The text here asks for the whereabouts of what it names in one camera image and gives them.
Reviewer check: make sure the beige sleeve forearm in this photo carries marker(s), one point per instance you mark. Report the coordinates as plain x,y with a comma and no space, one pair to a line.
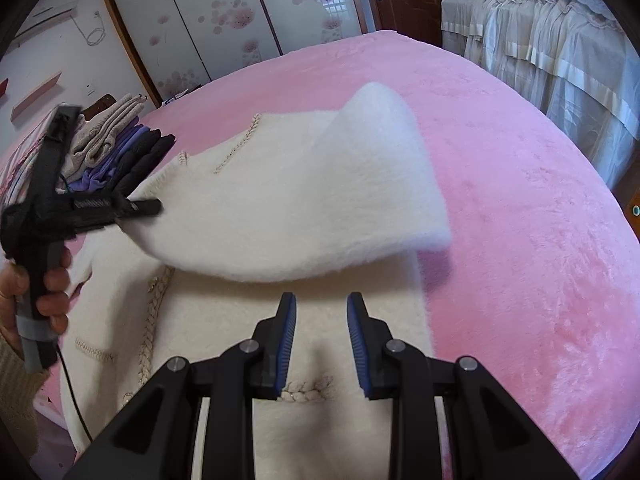
17,394

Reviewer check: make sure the pink bed sheet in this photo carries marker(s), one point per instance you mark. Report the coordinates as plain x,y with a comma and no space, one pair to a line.
541,277

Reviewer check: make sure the red wall shelf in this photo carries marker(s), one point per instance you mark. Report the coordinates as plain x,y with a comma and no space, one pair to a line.
3,85

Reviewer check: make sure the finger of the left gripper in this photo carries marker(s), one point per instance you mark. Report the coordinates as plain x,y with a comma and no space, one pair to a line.
143,208

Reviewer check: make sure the purple folded garment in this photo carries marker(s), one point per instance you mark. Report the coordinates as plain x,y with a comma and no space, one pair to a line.
92,179

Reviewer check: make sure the cream fuzzy cardigan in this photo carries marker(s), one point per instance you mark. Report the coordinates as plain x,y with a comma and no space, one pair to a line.
320,204

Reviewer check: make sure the lace covered furniture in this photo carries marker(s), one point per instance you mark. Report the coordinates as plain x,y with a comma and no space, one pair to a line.
569,58

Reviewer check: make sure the folded pink floral quilts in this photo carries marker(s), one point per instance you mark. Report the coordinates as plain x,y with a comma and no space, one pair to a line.
17,169

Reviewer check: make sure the black folded garment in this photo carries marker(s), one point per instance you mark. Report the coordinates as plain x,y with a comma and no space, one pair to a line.
139,161

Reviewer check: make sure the wooden headboard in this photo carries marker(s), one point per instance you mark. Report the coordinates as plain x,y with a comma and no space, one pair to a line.
101,104

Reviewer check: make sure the beige knit folded sweater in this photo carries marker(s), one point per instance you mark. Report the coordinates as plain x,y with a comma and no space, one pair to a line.
95,139

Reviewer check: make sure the white sliding wardrobe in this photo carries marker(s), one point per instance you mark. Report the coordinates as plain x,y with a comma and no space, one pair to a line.
177,46

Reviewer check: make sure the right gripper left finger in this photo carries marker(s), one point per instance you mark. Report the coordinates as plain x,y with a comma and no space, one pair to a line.
154,435

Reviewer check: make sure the pink wall shelf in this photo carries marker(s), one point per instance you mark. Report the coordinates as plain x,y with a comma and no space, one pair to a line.
34,95

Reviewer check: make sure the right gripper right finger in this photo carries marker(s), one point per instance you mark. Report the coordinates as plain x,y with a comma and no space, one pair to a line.
451,420

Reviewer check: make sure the white air conditioner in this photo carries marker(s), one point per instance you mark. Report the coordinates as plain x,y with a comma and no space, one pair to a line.
45,15

